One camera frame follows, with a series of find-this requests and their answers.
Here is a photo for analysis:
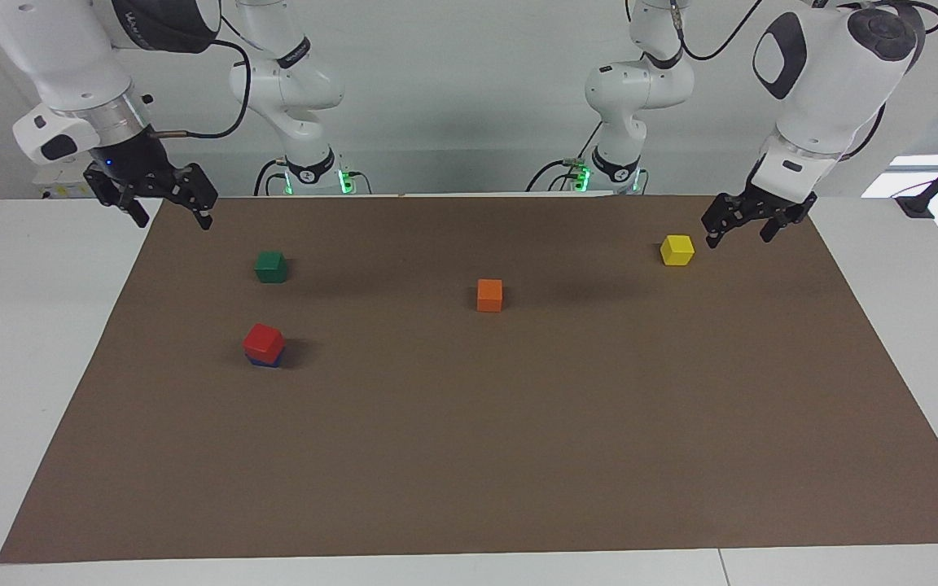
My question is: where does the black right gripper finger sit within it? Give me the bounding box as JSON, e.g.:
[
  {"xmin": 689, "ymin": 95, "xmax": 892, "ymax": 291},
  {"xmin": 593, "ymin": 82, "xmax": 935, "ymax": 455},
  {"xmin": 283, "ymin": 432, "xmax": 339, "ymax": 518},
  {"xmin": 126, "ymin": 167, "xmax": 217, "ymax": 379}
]
[
  {"xmin": 83, "ymin": 161, "xmax": 151, "ymax": 230},
  {"xmin": 163, "ymin": 162, "xmax": 220, "ymax": 232}
]

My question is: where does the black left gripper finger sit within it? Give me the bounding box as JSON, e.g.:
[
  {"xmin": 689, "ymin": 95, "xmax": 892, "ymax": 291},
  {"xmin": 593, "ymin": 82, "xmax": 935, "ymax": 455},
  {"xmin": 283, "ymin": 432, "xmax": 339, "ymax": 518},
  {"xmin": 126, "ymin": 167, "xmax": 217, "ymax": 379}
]
[
  {"xmin": 701, "ymin": 195, "xmax": 752, "ymax": 248},
  {"xmin": 760, "ymin": 207, "xmax": 809, "ymax": 243}
]

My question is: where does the red wooden block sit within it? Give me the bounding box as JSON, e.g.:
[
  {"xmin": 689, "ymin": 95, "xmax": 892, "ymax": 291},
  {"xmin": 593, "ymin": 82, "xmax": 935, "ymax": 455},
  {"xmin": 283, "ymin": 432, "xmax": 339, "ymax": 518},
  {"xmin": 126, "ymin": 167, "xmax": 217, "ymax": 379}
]
[{"xmin": 243, "ymin": 323, "xmax": 287, "ymax": 364}]

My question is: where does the yellow wooden block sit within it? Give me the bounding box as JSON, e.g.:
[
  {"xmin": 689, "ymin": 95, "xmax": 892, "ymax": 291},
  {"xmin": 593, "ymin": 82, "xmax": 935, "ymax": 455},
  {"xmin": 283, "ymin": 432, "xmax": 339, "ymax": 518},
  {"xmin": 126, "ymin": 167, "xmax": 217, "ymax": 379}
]
[{"xmin": 660, "ymin": 234, "xmax": 696, "ymax": 267}]

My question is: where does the brown table mat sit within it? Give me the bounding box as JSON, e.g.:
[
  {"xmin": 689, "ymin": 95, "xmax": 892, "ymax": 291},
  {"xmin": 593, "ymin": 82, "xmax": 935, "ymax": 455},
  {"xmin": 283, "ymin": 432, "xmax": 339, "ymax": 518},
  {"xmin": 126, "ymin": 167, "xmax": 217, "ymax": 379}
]
[{"xmin": 0, "ymin": 193, "xmax": 938, "ymax": 566}]

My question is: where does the white wall socket box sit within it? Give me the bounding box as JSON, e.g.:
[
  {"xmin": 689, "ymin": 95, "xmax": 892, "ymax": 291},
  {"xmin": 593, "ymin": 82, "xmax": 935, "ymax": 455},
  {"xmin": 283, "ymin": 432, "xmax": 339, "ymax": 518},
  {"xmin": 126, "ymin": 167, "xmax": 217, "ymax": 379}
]
[{"xmin": 33, "ymin": 160, "xmax": 103, "ymax": 199}]

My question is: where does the black right base cable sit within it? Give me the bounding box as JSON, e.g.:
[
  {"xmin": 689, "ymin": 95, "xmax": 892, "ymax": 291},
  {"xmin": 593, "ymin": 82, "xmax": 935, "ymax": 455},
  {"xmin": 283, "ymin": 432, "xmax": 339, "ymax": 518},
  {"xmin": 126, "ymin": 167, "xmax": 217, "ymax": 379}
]
[{"xmin": 254, "ymin": 158, "xmax": 374, "ymax": 197}]

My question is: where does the black base cable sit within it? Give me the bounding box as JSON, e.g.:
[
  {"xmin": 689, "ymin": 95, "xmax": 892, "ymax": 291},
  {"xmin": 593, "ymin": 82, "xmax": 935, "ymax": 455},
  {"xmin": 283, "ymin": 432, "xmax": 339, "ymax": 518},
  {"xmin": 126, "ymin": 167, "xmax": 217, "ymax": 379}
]
[
  {"xmin": 254, "ymin": 158, "xmax": 374, "ymax": 197},
  {"xmin": 525, "ymin": 120, "xmax": 605, "ymax": 195}
]

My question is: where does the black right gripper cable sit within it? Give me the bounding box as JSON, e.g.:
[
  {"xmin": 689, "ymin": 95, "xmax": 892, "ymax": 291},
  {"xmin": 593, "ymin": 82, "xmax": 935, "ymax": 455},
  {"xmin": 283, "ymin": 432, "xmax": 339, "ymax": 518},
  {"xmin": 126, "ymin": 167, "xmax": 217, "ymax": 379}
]
[{"xmin": 140, "ymin": 37, "xmax": 252, "ymax": 140}]

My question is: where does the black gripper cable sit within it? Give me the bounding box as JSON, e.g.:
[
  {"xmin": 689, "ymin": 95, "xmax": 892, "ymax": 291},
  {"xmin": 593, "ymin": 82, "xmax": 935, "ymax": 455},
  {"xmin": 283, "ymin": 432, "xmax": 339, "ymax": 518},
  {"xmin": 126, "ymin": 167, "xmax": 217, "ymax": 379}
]
[
  {"xmin": 140, "ymin": 37, "xmax": 252, "ymax": 140},
  {"xmin": 624, "ymin": 0, "xmax": 938, "ymax": 162}
]

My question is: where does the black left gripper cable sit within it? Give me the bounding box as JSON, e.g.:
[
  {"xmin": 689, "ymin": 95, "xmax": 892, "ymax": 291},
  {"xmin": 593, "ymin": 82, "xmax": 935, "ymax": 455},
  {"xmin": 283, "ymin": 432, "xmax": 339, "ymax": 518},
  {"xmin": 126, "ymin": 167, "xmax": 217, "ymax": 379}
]
[{"xmin": 624, "ymin": 0, "xmax": 938, "ymax": 162}]

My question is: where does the black left base cable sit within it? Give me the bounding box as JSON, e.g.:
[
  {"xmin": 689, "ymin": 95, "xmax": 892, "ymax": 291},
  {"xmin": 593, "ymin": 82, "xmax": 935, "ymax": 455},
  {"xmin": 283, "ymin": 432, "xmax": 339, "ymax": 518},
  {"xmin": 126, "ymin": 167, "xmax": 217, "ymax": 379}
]
[{"xmin": 525, "ymin": 120, "xmax": 605, "ymax": 195}]

